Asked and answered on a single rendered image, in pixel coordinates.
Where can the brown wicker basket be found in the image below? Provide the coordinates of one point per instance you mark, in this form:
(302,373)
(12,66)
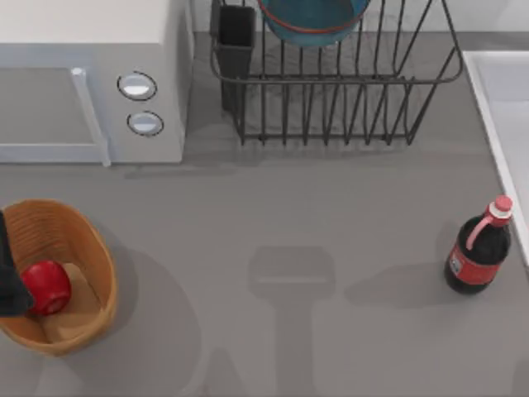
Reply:
(89,264)

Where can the large microwave knob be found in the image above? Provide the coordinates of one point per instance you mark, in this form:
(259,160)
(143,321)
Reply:
(136,86)

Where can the blue bowl with red rim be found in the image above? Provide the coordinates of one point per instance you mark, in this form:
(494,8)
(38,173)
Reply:
(314,20)

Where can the dark bottle with red label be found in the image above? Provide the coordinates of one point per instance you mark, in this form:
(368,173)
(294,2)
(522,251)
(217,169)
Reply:
(477,256)

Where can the pale microwave oven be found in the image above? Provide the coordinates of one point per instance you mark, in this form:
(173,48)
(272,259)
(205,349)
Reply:
(169,62)

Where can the small microwave knob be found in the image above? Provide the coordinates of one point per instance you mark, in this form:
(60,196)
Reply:
(145,123)

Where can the red apple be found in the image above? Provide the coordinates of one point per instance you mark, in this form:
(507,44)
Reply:
(46,287)

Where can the black utensil holder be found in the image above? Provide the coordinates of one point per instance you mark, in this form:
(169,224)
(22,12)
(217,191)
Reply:
(235,37)

